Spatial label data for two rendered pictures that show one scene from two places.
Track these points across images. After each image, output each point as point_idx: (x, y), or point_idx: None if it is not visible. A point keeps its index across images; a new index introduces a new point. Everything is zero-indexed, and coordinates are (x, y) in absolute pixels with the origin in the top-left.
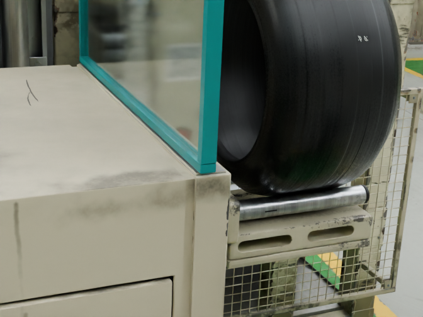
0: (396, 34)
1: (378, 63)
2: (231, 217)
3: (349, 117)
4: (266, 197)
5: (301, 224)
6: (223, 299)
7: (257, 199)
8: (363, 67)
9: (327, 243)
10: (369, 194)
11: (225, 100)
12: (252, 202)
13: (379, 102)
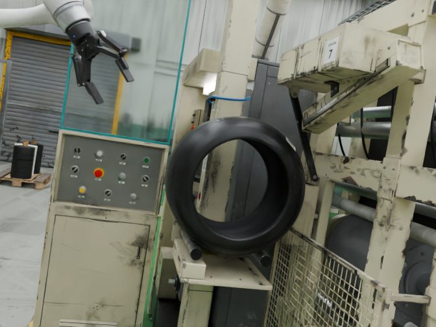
0: (189, 148)
1: (173, 158)
2: (172, 226)
3: (166, 181)
4: None
5: (180, 248)
6: (54, 161)
7: None
8: (172, 159)
9: (178, 266)
10: (192, 252)
11: (275, 218)
12: None
13: (168, 177)
